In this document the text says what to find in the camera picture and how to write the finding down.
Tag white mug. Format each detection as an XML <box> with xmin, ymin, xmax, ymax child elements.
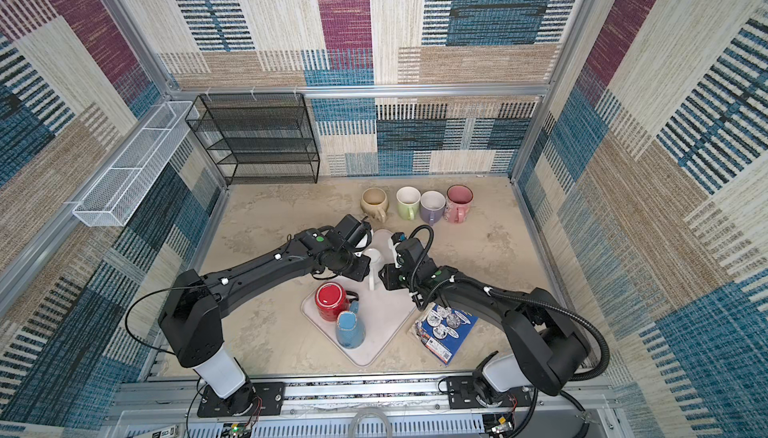
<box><xmin>362</xmin><ymin>247</ymin><xmax>385</xmax><ymax>291</ymax></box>

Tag beige speckled ceramic mug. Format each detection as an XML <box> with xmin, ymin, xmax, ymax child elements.
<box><xmin>360</xmin><ymin>187</ymin><xmax>389</xmax><ymax>223</ymax></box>

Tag light green mug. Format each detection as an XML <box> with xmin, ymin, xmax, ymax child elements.
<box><xmin>396</xmin><ymin>186</ymin><xmax>421</xmax><ymax>221</ymax></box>

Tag lavender purple mug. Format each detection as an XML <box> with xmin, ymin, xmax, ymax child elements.
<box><xmin>420</xmin><ymin>190</ymin><xmax>447</xmax><ymax>226</ymax></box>

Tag pink cartoon mug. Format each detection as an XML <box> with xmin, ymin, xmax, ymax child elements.
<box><xmin>444</xmin><ymin>184</ymin><xmax>474</xmax><ymax>224</ymax></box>

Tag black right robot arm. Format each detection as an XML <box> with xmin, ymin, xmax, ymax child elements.
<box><xmin>379</xmin><ymin>225</ymin><xmax>611</xmax><ymax>396</ymax></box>

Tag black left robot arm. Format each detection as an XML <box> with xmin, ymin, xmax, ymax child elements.
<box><xmin>158</xmin><ymin>214</ymin><xmax>372</xmax><ymax>418</ymax></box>

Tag red mug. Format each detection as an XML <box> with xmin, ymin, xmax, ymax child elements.
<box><xmin>314</xmin><ymin>282</ymin><xmax>359</xmax><ymax>322</ymax></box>

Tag light blue mug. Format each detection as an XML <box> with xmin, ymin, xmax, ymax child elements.
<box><xmin>335</xmin><ymin>301</ymin><xmax>366</xmax><ymax>349</ymax></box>

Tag blue snack package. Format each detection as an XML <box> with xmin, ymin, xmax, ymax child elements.
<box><xmin>413</xmin><ymin>304</ymin><xmax>478</xmax><ymax>365</ymax></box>

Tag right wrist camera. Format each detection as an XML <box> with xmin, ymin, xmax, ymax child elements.
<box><xmin>390</xmin><ymin>232</ymin><xmax>407</xmax><ymax>249</ymax></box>

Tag black wire mesh shelf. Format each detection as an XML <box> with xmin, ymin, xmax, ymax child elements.
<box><xmin>185</xmin><ymin>92</ymin><xmax>321</xmax><ymax>185</ymax></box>

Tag white wire mesh basket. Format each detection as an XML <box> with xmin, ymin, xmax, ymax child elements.
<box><xmin>72</xmin><ymin>102</ymin><xmax>192</xmax><ymax>227</ymax></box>

